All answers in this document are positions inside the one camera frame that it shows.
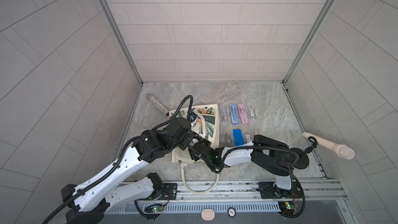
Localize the blue compass set case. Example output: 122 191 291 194
230 103 239 124

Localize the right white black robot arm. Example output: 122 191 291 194
188 135 309 198

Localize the right green circuit board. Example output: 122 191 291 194
278 201 298 216

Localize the clear case with silver compass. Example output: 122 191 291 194
221 105 229 123

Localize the pink round pad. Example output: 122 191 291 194
201 208 215 221

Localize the clear case with green card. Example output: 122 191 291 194
223 132 235 147

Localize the left green circuit board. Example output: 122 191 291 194
144 204 165 214

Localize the black poker chip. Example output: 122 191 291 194
228 207 236 218

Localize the cream canvas floral tote bag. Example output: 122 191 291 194
169 104 220 196

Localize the clear compass set case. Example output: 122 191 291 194
249 107 256 118

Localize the pink compass set case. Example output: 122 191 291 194
237 104 249 125

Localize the aluminium rail frame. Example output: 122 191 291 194
90 178 347 206

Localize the black microphone stand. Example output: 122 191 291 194
290 136 318 170

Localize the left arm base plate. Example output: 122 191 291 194
156 183 178 201

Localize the green circuit board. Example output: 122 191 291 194
278 201 298 216
144 204 165 214

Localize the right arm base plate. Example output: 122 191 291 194
256 181 304 199

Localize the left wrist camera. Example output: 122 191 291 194
188 112 200 127

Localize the clear compass case with barcode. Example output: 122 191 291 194
245 132 252 143

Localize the glittery silver cylinder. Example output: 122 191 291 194
147 93 170 116

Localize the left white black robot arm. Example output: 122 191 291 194
43 114 193 224

